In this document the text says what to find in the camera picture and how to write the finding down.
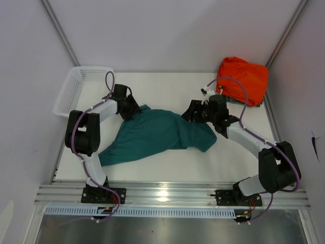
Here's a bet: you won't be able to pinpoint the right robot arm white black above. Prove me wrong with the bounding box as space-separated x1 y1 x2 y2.
182 95 301 205

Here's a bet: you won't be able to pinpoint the teal green shorts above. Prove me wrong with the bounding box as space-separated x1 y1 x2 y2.
99 105 217 167

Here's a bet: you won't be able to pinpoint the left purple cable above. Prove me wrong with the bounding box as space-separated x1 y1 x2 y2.
71 71 120 224

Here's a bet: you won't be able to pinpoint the aluminium frame post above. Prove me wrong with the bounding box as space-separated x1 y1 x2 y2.
266 0 311 69
39 0 80 67

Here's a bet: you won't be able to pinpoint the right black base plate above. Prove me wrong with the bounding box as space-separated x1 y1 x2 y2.
215 190 263 207

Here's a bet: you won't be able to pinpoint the white slotted cable duct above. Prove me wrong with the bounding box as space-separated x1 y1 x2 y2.
45 205 236 219

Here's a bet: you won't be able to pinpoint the white plastic basket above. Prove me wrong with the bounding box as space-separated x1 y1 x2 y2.
53 66 114 117

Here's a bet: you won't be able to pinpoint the left aluminium frame post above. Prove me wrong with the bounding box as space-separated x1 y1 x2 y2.
39 0 80 67

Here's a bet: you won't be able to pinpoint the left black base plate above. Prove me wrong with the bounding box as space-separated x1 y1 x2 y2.
81 186 126 204

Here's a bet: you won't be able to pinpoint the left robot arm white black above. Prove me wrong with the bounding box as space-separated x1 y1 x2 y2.
65 84 141 203

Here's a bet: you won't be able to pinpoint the aluminium mounting rail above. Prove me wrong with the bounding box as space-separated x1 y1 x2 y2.
34 181 311 209

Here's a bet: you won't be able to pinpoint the orange folded shorts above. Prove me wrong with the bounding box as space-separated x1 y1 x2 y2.
216 57 269 103

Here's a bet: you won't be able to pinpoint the grey folded shorts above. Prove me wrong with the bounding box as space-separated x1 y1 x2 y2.
224 96 263 107

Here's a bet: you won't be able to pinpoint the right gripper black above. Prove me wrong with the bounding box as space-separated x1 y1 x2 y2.
182 100 217 124

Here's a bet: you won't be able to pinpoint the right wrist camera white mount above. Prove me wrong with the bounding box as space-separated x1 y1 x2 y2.
201 86 215 101

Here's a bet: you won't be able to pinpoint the right aluminium frame post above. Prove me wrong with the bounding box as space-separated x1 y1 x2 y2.
266 0 311 69

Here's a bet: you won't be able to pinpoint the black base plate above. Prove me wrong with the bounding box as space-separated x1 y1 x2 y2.
215 190 263 207
81 186 126 204

